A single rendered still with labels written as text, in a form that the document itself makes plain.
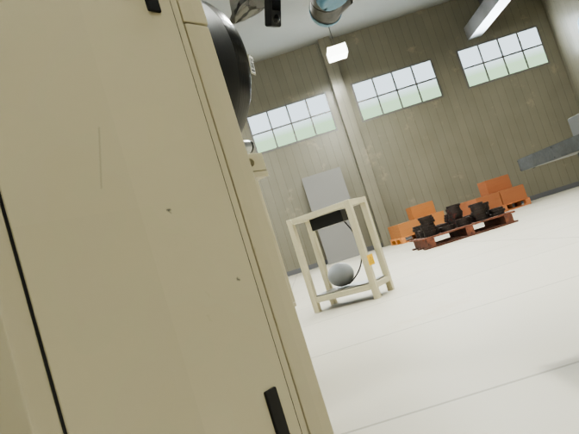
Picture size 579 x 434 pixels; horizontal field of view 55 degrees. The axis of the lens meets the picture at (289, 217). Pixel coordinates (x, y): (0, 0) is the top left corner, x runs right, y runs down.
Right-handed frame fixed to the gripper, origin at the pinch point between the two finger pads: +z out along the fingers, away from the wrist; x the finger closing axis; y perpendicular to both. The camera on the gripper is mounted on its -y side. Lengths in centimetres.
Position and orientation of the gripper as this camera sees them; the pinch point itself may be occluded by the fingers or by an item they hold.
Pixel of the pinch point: (234, 22)
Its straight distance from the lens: 171.2
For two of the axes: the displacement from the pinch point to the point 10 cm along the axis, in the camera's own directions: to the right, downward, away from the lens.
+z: -6.7, 3.8, 6.3
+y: -3.8, -9.1, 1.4
